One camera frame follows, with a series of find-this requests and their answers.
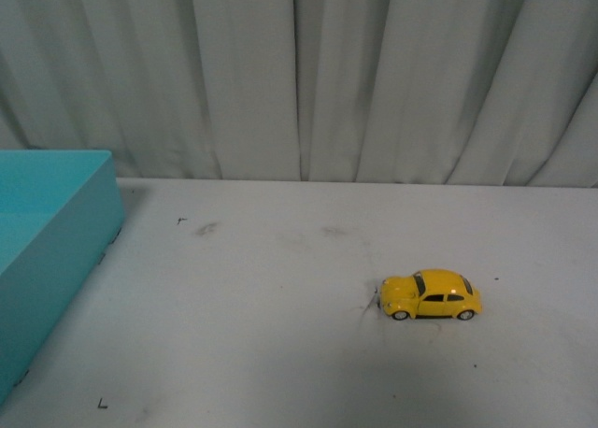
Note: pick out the yellow beetle toy car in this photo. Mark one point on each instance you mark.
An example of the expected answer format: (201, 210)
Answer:
(429, 293)

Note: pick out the grey pleated curtain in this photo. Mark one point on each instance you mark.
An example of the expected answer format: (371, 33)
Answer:
(476, 92)

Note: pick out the turquoise plastic storage bin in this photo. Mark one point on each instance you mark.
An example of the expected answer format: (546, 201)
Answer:
(60, 209)

